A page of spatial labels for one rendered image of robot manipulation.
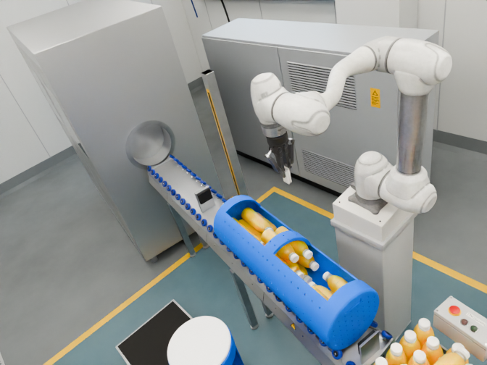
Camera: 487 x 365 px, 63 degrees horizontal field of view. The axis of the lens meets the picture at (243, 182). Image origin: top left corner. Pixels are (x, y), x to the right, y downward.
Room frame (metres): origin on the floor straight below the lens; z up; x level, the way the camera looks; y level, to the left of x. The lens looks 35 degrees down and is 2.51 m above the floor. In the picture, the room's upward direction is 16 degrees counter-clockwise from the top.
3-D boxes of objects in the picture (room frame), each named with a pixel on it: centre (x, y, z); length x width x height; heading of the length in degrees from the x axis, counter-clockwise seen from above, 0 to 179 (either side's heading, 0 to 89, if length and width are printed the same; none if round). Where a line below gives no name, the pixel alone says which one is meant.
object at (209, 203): (2.05, 0.26, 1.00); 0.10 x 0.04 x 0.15; 115
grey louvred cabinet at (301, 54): (3.37, -0.77, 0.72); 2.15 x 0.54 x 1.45; 33
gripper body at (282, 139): (1.21, -0.16, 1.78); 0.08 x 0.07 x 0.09; 118
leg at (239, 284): (1.76, 0.21, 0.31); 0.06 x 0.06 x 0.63; 25
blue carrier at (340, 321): (1.29, -0.09, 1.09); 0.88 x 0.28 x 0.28; 25
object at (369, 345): (0.84, -0.30, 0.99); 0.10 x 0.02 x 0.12; 115
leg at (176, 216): (2.66, 0.62, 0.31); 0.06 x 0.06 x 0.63; 25
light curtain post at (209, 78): (2.33, 0.03, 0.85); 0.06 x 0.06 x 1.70; 25
